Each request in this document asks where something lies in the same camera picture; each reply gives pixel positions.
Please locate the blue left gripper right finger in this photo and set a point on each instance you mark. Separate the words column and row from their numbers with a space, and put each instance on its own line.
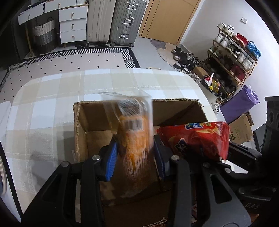
column 161, row 157

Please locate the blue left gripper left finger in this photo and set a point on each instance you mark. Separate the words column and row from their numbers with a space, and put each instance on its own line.
column 110, row 159

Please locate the orange clear snack pack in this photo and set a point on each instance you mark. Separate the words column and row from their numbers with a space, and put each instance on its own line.
column 131, row 122

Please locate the red chip bag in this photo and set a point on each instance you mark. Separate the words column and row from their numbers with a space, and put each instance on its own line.
column 210, row 138

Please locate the brown cardboard SF box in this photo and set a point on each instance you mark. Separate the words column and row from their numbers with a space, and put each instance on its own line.
column 95, row 124

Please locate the cardboard box with cat face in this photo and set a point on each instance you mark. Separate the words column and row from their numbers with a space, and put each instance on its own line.
column 240, row 130

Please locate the purple bag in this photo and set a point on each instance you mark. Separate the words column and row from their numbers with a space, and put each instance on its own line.
column 239, row 104

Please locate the checkered tablecloth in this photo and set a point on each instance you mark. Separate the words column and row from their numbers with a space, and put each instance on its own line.
column 62, row 117

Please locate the wooden shoe rack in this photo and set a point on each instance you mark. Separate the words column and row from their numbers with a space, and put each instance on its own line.
column 230, row 60

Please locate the patterned floor rug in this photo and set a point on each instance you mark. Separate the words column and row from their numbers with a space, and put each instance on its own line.
column 63, row 62

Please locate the wooden door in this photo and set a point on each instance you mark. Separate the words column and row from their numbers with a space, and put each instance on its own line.
column 167, row 20

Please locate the silver suitcase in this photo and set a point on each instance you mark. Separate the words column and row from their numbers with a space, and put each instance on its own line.
column 126, row 20

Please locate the woven laundry basket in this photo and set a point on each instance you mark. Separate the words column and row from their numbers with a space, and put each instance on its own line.
column 45, row 36

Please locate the beige suitcase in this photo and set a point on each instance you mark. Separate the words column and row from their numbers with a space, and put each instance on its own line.
column 99, row 21

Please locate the white drawer desk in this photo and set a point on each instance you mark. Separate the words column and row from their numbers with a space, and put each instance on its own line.
column 68, row 18

